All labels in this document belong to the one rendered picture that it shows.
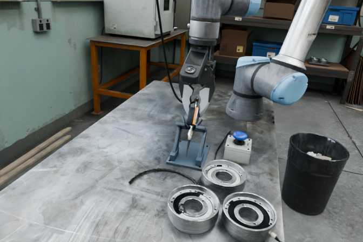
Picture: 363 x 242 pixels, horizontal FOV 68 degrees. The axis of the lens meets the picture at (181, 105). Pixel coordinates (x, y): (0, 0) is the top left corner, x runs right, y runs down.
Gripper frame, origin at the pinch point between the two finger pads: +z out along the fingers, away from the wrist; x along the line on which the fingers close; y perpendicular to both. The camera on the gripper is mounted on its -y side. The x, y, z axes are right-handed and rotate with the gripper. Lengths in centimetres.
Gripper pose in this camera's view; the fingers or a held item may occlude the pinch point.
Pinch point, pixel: (194, 112)
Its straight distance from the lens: 75.5
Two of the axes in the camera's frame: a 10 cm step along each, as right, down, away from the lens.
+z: -0.8, 9.3, 3.5
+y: 2.5, -3.2, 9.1
